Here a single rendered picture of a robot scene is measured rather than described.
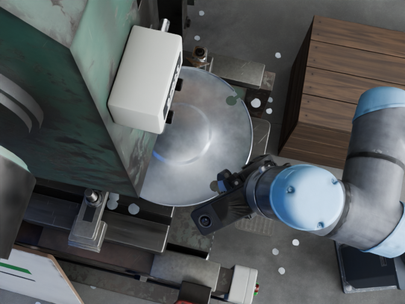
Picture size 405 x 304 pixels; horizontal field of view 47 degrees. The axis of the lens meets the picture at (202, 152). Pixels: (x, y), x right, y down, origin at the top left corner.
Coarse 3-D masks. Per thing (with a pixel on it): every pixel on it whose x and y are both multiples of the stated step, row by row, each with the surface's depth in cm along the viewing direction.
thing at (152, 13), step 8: (136, 0) 56; (144, 0) 57; (152, 0) 62; (144, 8) 58; (152, 8) 63; (144, 16) 59; (152, 16) 64; (144, 24) 60; (152, 24) 65; (176, 88) 78; (168, 112) 76; (168, 120) 76
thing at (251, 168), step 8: (256, 160) 77; (264, 160) 75; (272, 160) 75; (248, 168) 74; (256, 168) 75; (232, 176) 75; (240, 176) 74; (248, 176) 69; (224, 184) 78; (232, 184) 74
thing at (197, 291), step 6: (186, 282) 91; (180, 288) 91; (186, 288) 91; (192, 288) 91; (198, 288) 91; (204, 288) 91; (210, 288) 91; (180, 294) 90; (186, 294) 90; (192, 294) 91; (198, 294) 91; (204, 294) 91; (210, 294) 91; (186, 300) 90; (192, 300) 90; (198, 300) 90; (204, 300) 90
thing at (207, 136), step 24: (192, 72) 96; (192, 96) 95; (216, 96) 95; (192, 120) 93; (216, 120) 93; (240, 120) 94; (168, 144) 91; (192, 144) 91; (216, 144) 92; (240, 144) 92; (168, 168) 90; (192, 168) 90; (216, 168) 90; (240, 168) 90; (144, 192) 88; (168, 192) 89; (192, 192) 89; (216, 192) 89
